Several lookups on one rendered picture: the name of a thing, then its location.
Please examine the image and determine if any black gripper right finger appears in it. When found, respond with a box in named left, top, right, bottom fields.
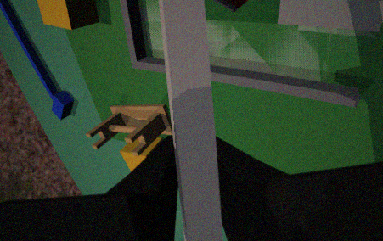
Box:
left=216, top=136, right=383, bottom=241

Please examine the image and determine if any green putting mat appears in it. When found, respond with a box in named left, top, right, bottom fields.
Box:
left=65, top=0, right=383, bottom=174

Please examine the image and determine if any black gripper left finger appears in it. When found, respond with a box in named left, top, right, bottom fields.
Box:
left=0, top=136, right=178, bottom=241

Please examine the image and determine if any red golf putter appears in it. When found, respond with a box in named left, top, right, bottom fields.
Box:
left=158, top=0, right=223, bottom=241

